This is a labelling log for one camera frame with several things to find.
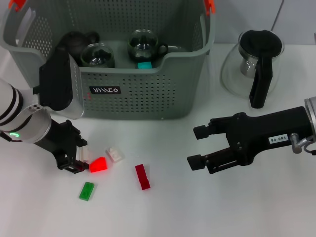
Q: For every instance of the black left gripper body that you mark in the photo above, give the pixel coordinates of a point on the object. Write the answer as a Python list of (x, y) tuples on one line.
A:
[(64, 140)]

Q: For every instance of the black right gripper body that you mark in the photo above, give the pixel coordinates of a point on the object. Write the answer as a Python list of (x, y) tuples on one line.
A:
[(261, 130)]

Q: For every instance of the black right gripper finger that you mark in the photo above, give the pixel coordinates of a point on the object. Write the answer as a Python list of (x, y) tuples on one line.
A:
[(222, 161), (201, 132)]

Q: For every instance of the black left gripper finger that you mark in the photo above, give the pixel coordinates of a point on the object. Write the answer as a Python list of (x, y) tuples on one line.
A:
[(82, 142), (74, 168)]

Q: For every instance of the clear building brick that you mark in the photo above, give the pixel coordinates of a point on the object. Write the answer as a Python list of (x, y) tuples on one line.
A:
[(114, 155), (85, 154)]

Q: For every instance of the teal square building brick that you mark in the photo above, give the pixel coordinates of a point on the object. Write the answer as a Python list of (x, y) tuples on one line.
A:
[(145, 66)]

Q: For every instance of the glass teacup with black base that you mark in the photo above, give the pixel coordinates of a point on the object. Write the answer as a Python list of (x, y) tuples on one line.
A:
[(98, 56), (143, 48)]

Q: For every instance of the grey perforated storage bin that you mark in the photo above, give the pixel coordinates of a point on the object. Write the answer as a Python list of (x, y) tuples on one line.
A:
[(135, 98)]

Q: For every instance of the red building brick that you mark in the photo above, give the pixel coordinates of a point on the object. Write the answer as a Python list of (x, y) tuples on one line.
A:
[(98, 165)]

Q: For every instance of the green building brick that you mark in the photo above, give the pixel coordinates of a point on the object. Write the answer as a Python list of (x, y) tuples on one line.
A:
[(87, 191)]

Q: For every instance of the dark red long brick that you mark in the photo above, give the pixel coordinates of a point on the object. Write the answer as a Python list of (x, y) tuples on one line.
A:
[(143, 177)]

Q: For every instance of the dark clay teapot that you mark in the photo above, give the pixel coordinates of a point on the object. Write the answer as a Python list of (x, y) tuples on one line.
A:
[(74, 40)]

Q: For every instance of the left wrist camera housing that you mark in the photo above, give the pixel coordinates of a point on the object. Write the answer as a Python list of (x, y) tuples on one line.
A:
[(59, 86)]

